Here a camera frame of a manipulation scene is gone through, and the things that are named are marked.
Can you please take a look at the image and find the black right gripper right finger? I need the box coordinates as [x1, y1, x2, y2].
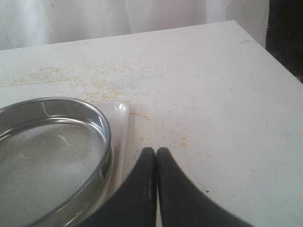
[156, 148, 251, 227]

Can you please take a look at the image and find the round steel mesh sieve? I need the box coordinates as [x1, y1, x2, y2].
[0, 97, 112, 227]

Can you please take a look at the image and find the white plastic tray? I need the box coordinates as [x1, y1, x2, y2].
[94, 102, 130, 204]

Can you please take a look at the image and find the white backdrop curtain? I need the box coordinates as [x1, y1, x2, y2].
[0, 0, 269, 50]

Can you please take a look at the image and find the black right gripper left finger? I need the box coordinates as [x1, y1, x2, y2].
[79, 148, 157, 227]

